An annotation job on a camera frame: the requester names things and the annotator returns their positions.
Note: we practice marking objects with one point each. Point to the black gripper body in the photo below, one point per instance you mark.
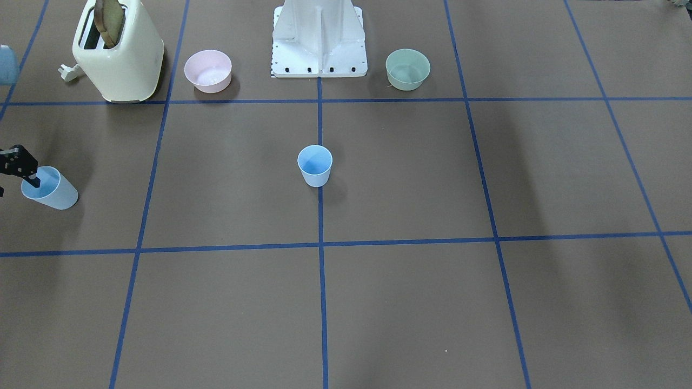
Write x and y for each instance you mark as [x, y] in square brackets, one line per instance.
[18, 161]

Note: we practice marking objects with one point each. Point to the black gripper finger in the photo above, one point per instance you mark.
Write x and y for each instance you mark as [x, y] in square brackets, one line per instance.
[34, 180]

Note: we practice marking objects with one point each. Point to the blue cup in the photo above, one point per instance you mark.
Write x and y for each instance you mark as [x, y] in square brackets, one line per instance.
[54, 190]
[315, 163]

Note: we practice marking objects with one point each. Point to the white toaster plug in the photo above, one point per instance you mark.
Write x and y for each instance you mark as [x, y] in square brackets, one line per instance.
[70, 73]

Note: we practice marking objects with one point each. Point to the cream two-slot toaster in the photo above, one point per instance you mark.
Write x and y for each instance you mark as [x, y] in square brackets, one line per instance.
[129, 72]

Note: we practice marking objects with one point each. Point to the brown toast slice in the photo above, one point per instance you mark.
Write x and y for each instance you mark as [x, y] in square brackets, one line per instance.
[109, 21]

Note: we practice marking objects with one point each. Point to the pink plastic bowl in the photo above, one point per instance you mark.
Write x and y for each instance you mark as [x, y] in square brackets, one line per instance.
[210, 71]

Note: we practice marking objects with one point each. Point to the green plastic bowl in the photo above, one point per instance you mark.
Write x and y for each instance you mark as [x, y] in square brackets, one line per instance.
[407, 69]

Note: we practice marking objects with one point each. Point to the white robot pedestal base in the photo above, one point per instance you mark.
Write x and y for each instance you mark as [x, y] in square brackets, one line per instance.
[318, 39]

